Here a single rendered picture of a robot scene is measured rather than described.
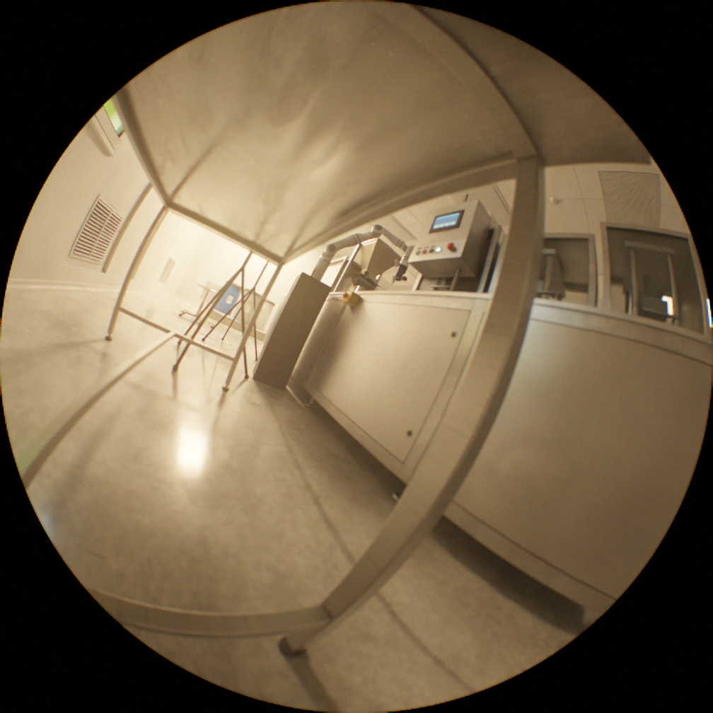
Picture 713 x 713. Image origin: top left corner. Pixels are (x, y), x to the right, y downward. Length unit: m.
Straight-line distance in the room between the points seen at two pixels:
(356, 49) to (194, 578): 0.70
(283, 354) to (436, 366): 1.08
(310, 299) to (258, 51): 1.48
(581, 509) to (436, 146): 0.74
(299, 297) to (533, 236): 1.52
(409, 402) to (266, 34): 0.97
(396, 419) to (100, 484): 0.89
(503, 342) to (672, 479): 0.65
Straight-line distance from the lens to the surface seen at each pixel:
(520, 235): 0.21
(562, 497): 0.67
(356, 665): 0.46
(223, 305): 4.84
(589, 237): 1.17
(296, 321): 1.62
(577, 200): 2.89
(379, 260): 2.32
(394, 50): 0.31
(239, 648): 0.41
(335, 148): 0.43
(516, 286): 0.18
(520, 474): 0.67
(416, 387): 0.86
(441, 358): 0.84
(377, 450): 0.93
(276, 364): 1.63
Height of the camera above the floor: 0.40
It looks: 1 degrees up
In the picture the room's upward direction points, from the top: 25 degrees clockwise
